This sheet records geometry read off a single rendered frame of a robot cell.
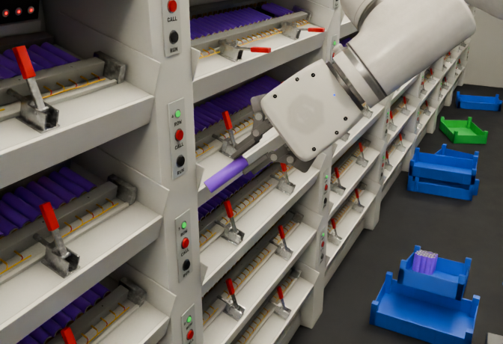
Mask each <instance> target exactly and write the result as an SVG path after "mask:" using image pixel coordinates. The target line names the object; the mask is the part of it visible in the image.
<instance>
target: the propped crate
mask: <svg viewBox="0 0 503 344"><path fill-rule="evenodd" d="M420 249H421V246H419V245H415V248H414V252H413V253H412V254H411V255H410V256H409V258H408V259H407V260H404V259H402V260H401V262H400V269H399V274H398V279H397V284H400V285H403V286H408V287H411V288H413V289H419V290H421V291H425V292H429V293H433V294H435V295H440V296H443V297H446V298H451V299H454V300H457V301H462V297H463V293H464V290H465V288H466V284H467V281H468V277H469V270H470V267H471V261H472V258H468V257H466V260H465V263H461V262H456V261H453V260H449V259H444V258H441V257H438V258H437V262H436V270H435V271H434V273H433V275H431V274H430V275H428V274H422V273H419V272H416V271H414V270H412V264H413V260H414V256H415V253H416V251H419V250H420Z"/></svg>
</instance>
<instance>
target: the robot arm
mask: <svg viewBox="0 0 503 344"><path fill-rule="evenodd" d="M340 3H341V7H342V9H343V11H344V13H345V14H346V16H347V17H348V19H349V20H350V21H351V23H352V24H353V25H354V26H355V27H356V29H357V30H358V31H359V33H358V34H357V35H356V36H355V37H354V38H353V39H352V40H350V41H349V42H347V43H346V46H347V47H346V46H342V44H341V43H340V44H338V45H337V46H335V47H334V49H333V50H332V51H333V52H334V53H335V54H334V58H333V59H334V61H335V63H334V64H333V65H332V64H331V63H330V62H329V61H328V62H327V63H326V62H325V61H324V60H323V59H320V60H318V61H316V62H314V63H312V64H310V65H309V66H307V67H305V68H304V69H302V70H300V71H299V72H297V73H296V74H294V75H293V76H291V77H290V78H289V79H287V80H286V81H284V82H282V83H281V84H280V85H279V86H277V87H276V88H274V89H273V90H271V91H270V92H269V93H265V94H261V95H258V96H253V97H252V98H251V99H250V101H251V106H252V110H253V112H254V122H253V127H252V131H251V134H250V135H249V136H248V137H247V138H245V139H244V140H242V141H241V142H239V143H238V144H237V145H236V146H235V147H234V149H235V150H236V152H235V153H233V154H232V155H231V158H232V159H237V158H238V157H240V156H241V155H242V154H244V153H245V152H247V151H248V150H250V149H251V148H252V147H253V146H255V145H256V144H258V143H259V142H260V139H261V138H262V137H263V134H265V133H266V132H267V131H269V130H270V129H271V128H272V127H274V128H275V130H276V131H277V132H278V134H279V135H280V136H281V137H282V139H283V140H284V142H285V144H284V145H282V146H281V147H279V148H278V149H277V150H276V151H270V152H269V153H268V152H267V153H265V154H263V155H262V156H261V157H260V158H258V159H257V160H255V161H254V162H252V163H251V164H250V165H249V166H248V167H246V168H244V169H243V174H244V175H246V174H247V173H248V172H250V171H251V172H252V173H253V174H254V175H255V174H256V173H257V172H258V171H260V170H261V169H263V168H264V167H266V166H267V165H268V164H269V163H271V162H280V163H285V164H289V165H292V166H293V167H295V168H296V169H298V170H299V171H301V172H303V173H306V172H308V170H309V168H310V167H311V166H312V164H313V162H314V160H315V159H316V157H317V156H318V155H320V154H321V153H322V152H323V151H324V150H326V149H327V148H329V147H330V146H331V145H333V144H334V143H335V142H336V141H337V140H338V139H340V138H341V137H342V136H344V135H345V134H346V133H347V132H349V131H350V130H351V129H352V128H353V127H354V126H355V125H356V124H357V123H358V122H359V121H360V120H361V119H362V118H363V117H364V114H363V113H362V110H363V109H364V107H363V106H362V104H363V103H364V102H366V103H367V105H368V106H369V108H372V107H374V106H375V105H376V104H377V103H379V102H380V101H382V100H383V99H385V98H386V97H387V96H388V95H390V94H391V93H393V92H394V91H396V90H397V89H398V88H399V87H401V86H402V85H404V84H406V83H407V82H408V81H409V80H410V79H412V78H414V77H415V76H416V75H418V74H419V73H420V72H422V71H423V70H425V69H426V68H428V67H429V66H430V65H431V64H433V63H434V62H436V61H438V60H439V59H440V58H441V57H442V56H444V55H446V54H447V53H448V52H450V51H451V50H452V49H454V48H455V47H456V46H458V45H460V44H461V43H462V42H463V41H465V40H466V39H468V38H469V37H471V36H472V35H473V34H474V33H475V31H476V23H475V19H474V17H473V15H472V12H471V11H470V9H469V7H468V5H467V4H470V5H472V6H474V7H476V8H478V9H480V10H482V11H483V12H485V13H488V14H489V15H491V16H494V17H495V18H497V19H501V20H503V0H340ZM466 3H467V4H466ZM265 115H266V117H267V119H265ZM290 151H292V152H293V154H291V153H289V152H290Z"/></svg>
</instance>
